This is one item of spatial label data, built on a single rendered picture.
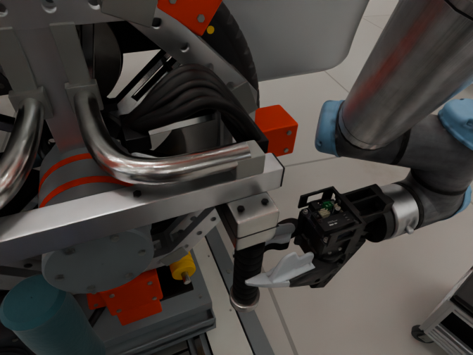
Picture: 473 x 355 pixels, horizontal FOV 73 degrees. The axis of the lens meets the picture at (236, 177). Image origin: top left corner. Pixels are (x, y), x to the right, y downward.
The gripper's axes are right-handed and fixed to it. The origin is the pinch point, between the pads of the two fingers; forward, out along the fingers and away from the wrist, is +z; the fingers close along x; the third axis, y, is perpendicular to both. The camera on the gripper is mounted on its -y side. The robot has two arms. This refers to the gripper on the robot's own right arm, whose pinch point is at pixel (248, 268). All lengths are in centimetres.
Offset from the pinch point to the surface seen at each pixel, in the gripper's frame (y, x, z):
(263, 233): 9.0, 1.5, -0.6
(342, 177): -83, -78, -98
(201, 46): 21.1, -20.5, -1.2
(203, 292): -61, -29, -1
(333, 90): -83, -165, -153
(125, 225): 12.9, -1.5, 12.8
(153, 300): -35.9, -19.5, 13.5
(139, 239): 4.5, -6.0, 12.2
